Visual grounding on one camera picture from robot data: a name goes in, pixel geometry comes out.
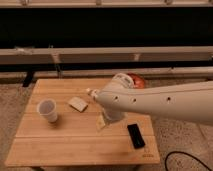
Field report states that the translucent yellowish gripper finger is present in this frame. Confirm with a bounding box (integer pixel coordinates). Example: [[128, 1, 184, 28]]
[[96, 115, 106, 130]]

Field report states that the black eraser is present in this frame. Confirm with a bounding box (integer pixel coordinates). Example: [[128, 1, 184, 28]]
[[127, 124, 145, 149]]

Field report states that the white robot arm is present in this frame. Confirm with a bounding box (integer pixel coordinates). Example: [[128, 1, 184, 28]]
[[96, 73, 213, 126]]

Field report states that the beige sponge block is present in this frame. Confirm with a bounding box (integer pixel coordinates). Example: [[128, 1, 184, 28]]
[[68, 97, 88, 112]]

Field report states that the small white bottle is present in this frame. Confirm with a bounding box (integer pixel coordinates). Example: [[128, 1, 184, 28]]
[[86, 88, 99, 99]]

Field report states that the wooden board table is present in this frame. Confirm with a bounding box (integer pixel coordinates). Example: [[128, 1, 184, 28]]
[[5, 78, 160, 167]]

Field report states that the orange bowl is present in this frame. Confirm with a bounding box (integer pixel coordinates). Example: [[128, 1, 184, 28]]
[[129, 73, 145, 89]]

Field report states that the black cable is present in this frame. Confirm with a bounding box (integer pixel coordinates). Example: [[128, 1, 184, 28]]
[[164, 150, 213, 171]]

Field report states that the black bracket on wall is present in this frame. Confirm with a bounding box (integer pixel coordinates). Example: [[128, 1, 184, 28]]
[[23, 71, 35, 87]]

